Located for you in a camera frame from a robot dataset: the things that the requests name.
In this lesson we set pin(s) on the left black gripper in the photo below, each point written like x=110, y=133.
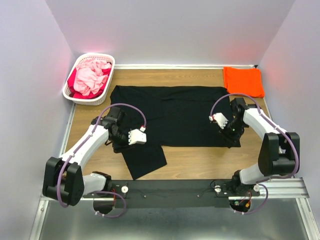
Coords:
x=117, y=148

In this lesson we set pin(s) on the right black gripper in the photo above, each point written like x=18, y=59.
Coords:
x=231, y=141

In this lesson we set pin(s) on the black t shirt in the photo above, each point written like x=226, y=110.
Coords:
x=175, y=116

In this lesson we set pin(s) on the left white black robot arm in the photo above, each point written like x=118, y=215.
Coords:
x=63, y=176

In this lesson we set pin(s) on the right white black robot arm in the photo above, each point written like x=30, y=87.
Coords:
x=279, y=156

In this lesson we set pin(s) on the folded orange t shirt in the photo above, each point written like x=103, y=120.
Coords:
x=244, y=81

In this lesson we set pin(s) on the white plastic laundry basket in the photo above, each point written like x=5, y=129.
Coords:
x=99, y=100

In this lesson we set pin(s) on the magenta t shirt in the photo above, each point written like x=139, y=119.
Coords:
x=86, y=84

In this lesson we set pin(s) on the light pink t shirt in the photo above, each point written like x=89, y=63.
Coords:
x=95, y=64

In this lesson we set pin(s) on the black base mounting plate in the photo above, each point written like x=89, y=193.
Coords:
x=156, y=194

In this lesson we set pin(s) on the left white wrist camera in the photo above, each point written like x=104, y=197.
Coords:
x=137, y=136

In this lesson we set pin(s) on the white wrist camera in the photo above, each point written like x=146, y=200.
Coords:
x=219, y=119
x=137, y=136

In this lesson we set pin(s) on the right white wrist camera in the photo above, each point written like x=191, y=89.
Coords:
x=219, y=119

